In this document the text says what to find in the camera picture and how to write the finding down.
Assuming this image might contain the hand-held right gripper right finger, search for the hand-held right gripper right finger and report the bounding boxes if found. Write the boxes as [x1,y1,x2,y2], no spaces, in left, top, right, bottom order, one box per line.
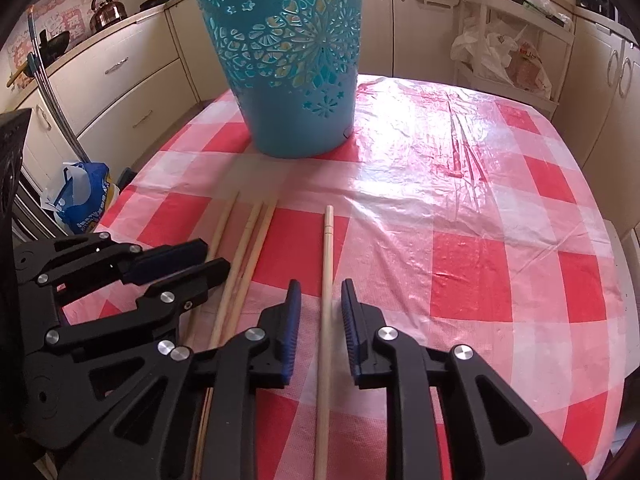
[341,279,586,480]

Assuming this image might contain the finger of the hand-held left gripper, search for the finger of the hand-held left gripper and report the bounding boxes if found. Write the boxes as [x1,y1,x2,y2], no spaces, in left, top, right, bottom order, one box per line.
[15,232,208,286]
[45,259,231,401]

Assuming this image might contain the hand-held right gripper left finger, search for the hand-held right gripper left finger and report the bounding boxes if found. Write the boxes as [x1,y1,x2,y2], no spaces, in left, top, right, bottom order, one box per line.
[57,280,302,480]

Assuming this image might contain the blue perforated plastic basket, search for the blue perforated plastic basket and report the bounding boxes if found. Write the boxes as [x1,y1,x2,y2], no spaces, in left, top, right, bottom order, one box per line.
[191,0,367,157]

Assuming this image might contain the blue white bag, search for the blue white bag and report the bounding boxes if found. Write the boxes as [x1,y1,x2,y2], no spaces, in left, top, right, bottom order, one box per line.
[42,161,120,235]

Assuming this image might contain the red checked plastic tablecloth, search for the red checked plastic tablecloth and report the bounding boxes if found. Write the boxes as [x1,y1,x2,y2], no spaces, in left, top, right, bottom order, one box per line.
[62,74,628,480]

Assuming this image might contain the blue grey mop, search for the blue grey mop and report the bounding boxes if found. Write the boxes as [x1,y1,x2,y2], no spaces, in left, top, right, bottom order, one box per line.
[27,7,88,163]

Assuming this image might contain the white drawer cabinet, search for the white drawer cabinet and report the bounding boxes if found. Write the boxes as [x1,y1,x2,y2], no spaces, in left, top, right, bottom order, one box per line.
[0,7,201,196]

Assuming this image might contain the black wok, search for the black wok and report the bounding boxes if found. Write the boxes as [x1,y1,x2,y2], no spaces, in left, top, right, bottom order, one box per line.
[37,30,71,66]

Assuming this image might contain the steel kettle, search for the steel kettle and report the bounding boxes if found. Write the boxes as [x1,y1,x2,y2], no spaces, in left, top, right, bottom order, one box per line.
[90,0,127,31]

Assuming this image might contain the white storage cart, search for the white storage cart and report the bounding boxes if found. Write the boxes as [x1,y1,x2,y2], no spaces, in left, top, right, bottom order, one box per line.
[452,0,573,121]

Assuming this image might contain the white door cabinet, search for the white door cabinet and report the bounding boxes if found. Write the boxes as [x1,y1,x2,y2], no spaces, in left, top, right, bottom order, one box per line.
[165,0,466,78]
[550,7,640,241]

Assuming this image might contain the white plastic bag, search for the white plastic bag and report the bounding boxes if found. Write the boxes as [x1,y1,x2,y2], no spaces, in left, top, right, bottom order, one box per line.
[450,22,518,86]

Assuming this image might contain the printed beige plastic bag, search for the printed beige plastic bag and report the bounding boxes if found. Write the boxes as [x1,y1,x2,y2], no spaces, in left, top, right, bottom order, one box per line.
[505,35,553,98]

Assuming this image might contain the pink wall stickers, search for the pink wall stickers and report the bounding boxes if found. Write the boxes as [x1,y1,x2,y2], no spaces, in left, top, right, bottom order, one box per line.
[10,0,121,56]

